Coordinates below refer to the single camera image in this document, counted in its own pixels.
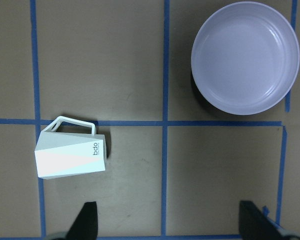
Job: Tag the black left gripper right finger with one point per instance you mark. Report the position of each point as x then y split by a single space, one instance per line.
253 225

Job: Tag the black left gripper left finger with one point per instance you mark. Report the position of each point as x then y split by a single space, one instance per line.
85 226

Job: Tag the white angular mug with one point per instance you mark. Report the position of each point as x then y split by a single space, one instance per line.
64 154

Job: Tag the lavender round plate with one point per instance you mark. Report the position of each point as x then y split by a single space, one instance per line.
245 58

